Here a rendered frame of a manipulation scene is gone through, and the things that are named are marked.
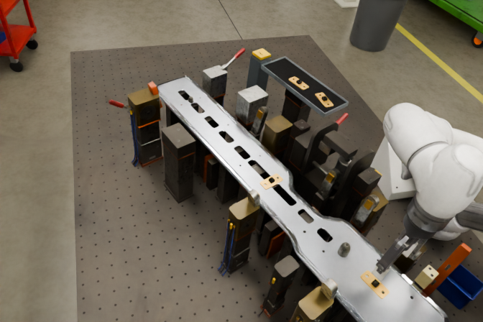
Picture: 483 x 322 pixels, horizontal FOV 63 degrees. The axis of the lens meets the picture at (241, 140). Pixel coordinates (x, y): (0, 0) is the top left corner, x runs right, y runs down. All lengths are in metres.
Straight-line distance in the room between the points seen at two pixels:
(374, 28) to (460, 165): 3.55
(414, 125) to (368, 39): 3.47
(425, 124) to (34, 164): 2.50
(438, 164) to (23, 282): 2.10
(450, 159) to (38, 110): 2.97
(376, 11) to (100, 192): 3.28
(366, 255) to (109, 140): 1.26
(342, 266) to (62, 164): 2.11
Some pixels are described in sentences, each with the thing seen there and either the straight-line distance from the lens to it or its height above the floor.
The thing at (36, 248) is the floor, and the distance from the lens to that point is 2.54.
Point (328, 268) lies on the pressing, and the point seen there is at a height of 1.00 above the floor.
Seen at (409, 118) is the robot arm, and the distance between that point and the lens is 0.99.
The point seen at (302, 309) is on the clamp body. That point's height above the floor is 1.05.
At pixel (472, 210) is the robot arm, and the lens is 1.66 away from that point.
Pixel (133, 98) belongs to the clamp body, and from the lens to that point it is 1.63.
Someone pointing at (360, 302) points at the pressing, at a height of 1.00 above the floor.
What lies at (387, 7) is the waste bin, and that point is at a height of 0.51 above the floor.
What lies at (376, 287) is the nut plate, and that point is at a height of 1.00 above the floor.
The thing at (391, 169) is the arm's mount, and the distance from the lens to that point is 1.87.
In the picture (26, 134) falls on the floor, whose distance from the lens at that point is 3.19.
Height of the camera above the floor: 2.06
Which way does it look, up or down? 44 degrees down
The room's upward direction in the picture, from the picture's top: 8 degrees clockwise
